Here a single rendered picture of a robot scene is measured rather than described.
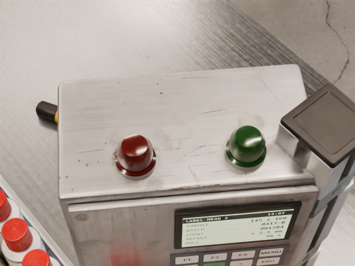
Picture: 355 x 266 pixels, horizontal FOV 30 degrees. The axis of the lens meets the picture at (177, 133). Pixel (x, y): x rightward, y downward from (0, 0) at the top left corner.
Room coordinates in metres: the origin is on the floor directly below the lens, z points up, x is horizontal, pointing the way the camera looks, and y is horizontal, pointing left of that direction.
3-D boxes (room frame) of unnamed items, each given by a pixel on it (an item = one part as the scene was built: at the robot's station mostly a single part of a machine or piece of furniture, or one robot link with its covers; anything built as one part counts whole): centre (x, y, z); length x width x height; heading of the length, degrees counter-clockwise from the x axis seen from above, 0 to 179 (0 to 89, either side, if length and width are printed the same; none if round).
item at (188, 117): (0.24, -0.01, 1.38); 0.17 x 0.10 x 0.19; 96
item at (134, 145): (0.21, 0.03, 1.49); 0.03 x 0.03 x 0.02
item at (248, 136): (0.22, -0.04, 1.49); 0.03 x 0.03 x 0.02
